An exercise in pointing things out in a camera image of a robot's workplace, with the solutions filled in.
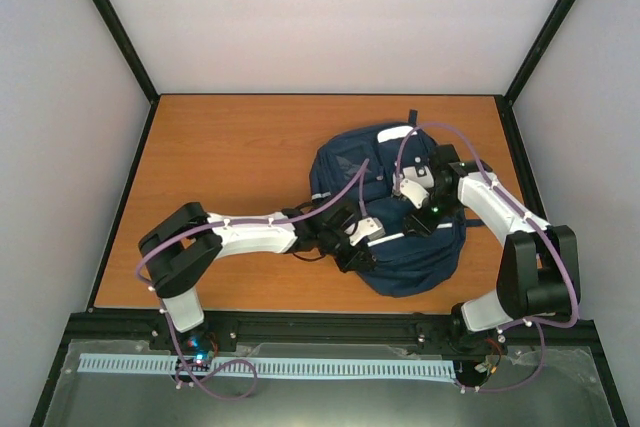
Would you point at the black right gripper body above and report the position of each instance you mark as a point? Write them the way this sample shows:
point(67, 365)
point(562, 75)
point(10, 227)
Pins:
point(445, 204)

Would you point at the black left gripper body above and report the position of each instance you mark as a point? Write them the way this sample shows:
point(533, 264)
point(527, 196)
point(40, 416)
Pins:
point(344, 263)

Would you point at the navy blue student backpack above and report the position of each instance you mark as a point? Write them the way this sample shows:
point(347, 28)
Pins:
point(405, 265)

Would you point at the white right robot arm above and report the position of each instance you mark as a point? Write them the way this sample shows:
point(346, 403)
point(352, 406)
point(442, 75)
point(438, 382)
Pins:
point(538, 277)

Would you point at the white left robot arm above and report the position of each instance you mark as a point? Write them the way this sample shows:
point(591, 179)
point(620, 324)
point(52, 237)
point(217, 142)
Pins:
point(178, 251)

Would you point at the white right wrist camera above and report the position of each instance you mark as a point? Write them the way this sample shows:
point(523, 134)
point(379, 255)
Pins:
point(413, 184)

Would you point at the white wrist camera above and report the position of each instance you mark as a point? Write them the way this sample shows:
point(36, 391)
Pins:
point(413, 184)
point(366, 229)

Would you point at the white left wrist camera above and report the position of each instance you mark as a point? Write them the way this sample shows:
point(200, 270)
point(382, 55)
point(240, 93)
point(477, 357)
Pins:
point(366, 229)

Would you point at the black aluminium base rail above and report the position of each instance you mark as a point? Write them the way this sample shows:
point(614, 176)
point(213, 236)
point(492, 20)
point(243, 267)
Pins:
point(421, 333)

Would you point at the light blue slotted cable duct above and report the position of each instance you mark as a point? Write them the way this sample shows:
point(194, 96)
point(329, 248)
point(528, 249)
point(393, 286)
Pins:
point(272, 368)

